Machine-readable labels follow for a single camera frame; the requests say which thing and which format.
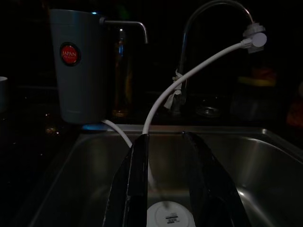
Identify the white faucet adapter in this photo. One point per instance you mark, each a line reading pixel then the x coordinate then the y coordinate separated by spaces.
pixel 256 39

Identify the white tie strip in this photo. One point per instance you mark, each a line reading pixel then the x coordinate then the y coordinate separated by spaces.
pixel 176 81

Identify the yellow red sponge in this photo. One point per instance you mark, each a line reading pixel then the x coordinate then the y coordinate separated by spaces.
pixel 258 80

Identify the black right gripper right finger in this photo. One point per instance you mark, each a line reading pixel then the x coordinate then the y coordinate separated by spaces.
pixel 213 189

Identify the stainless steel sink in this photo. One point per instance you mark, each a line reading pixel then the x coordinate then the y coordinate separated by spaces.
pixel 71 177

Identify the grey water filter red label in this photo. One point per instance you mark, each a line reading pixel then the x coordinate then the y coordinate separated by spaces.
pixel 78 82

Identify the metal kitchen faucet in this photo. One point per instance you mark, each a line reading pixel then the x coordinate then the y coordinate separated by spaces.
pixel 187 59

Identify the small white plate with label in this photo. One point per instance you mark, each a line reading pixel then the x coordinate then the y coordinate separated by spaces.
pixel 163 212

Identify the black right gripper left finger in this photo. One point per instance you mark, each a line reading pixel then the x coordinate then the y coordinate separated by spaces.
pixel 132 177

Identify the yellow oil bottle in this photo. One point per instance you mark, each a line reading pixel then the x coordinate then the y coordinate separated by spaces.
pixel 122 82

